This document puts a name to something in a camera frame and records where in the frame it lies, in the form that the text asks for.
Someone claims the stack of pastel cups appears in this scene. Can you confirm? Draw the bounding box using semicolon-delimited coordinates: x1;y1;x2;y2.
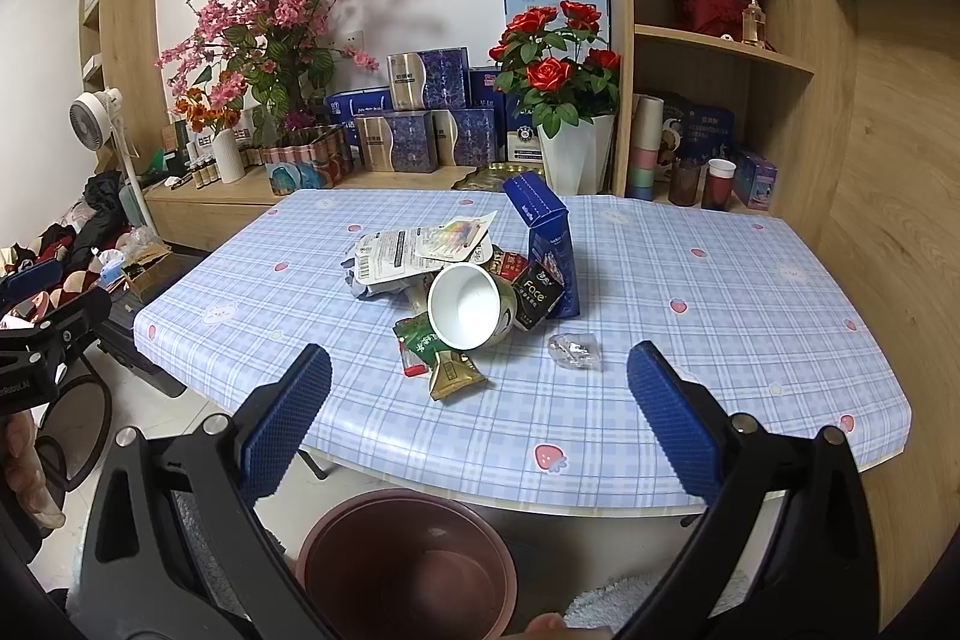
626;94;664;200

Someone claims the blue gold gift box left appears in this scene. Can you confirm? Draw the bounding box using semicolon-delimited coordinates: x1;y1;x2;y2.
355;110;438;174

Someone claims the white printed plastic bag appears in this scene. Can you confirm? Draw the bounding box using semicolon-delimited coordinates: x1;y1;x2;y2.
342;211;496;299

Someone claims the wooden shelf unit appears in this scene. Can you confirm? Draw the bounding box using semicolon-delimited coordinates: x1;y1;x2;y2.
610;0;856;245

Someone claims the person's left hand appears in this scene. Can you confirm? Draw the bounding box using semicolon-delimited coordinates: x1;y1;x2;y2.
2;411;65;530

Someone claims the clear plastic wrapper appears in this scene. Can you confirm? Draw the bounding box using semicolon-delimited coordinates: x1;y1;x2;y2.
547;333;602;370

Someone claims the maroon plastic trash bin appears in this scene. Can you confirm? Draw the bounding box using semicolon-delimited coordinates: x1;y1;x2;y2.
296;489;517;638

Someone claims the green snack wrapper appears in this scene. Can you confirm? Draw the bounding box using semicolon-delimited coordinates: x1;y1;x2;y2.
394;314;452;378

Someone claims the striped storage basket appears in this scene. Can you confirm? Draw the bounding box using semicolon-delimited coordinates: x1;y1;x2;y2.
260;125;355;197

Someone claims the red white paper cup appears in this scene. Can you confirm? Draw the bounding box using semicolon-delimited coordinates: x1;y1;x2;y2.
701;158;737;211

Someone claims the orange flowers white vase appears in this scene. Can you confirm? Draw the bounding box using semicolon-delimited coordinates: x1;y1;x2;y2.
174;88;245;184

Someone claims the blue plaid tablecloth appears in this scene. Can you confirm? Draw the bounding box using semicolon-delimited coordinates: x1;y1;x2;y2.
133;190;911;516

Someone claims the blue gold gift box right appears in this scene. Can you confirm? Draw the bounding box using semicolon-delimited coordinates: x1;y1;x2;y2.
431;107;498;167

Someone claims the small blue box on shelf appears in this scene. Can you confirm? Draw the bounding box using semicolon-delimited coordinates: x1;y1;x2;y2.
734;151;778;211

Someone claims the white desk fan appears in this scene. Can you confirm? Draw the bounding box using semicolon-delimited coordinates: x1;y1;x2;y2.
68;88;156;230

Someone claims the red rose bouquet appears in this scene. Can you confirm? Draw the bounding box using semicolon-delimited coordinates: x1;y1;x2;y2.
488;0;622;138

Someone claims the blue cardboard box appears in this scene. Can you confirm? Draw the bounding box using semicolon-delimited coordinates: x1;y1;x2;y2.
503;172;579;319

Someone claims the white blue milk carton box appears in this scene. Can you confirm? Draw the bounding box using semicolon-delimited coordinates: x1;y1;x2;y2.
505;96;544;166

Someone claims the gold snack packet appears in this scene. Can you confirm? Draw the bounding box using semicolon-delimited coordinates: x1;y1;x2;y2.
430;349;485;401

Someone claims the gold chocolate tray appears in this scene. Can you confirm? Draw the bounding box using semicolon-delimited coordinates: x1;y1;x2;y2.
451;163;545;191

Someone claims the dark brown cup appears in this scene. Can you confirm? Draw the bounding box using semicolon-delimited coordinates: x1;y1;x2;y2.
669;159;701;206

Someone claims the white rose vase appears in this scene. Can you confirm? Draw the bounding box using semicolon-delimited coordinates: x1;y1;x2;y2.
539;115;615;195

